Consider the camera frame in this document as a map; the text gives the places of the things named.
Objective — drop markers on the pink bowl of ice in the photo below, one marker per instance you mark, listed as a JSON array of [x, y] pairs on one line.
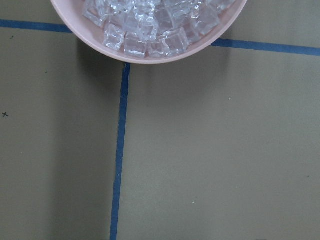
[[148, 32]]

